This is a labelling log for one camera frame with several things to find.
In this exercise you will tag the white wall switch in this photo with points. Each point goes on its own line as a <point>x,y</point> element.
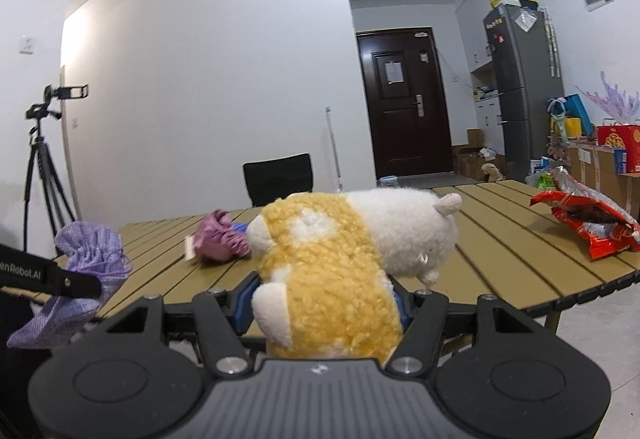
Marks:
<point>26,44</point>

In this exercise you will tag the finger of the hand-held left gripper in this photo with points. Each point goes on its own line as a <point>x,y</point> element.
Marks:
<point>77,284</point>

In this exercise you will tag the red snack bag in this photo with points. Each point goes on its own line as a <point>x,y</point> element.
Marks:
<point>595,219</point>

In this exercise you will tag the black camera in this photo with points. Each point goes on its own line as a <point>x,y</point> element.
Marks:
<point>50,111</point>

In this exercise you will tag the purple plastic decoration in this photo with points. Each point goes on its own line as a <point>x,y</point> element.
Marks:
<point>615,99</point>

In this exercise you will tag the yellow and white plush toy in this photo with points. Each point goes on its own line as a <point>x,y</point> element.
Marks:
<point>325,269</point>

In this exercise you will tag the blue packet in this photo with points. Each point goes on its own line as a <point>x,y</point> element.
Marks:
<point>240,227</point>

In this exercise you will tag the red gift box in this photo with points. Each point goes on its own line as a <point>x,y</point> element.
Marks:
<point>620,149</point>

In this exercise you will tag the blue gift bag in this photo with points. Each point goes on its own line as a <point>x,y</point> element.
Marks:
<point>575,111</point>

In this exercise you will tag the black camera tripod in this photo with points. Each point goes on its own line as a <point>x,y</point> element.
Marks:
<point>39,154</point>

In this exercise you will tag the brown cardboard box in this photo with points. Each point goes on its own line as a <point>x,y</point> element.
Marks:
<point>470,164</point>
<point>592,169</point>

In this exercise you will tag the tan folding table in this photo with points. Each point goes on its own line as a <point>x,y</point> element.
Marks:
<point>500,239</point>

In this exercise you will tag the grey refrigerator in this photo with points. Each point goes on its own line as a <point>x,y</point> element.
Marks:
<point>525,84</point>

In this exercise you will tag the green plastic bag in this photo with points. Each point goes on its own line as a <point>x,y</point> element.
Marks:
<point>545,180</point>

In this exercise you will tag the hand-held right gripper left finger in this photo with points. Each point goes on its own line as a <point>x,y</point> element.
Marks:
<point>245,304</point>

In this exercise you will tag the dark brown door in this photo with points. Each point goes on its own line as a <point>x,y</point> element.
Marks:
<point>400,129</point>

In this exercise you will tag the pink satin cloth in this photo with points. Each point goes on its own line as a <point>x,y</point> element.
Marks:
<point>220,239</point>

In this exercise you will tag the black folding camp chair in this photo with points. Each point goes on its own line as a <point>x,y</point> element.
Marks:
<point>277,179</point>

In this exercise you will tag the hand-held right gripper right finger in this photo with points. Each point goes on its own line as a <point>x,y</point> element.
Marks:
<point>404,311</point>

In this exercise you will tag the black suitcase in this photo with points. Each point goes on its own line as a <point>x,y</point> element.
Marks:
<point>20,369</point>

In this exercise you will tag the brown plush bear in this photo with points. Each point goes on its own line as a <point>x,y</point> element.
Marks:
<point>492,171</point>

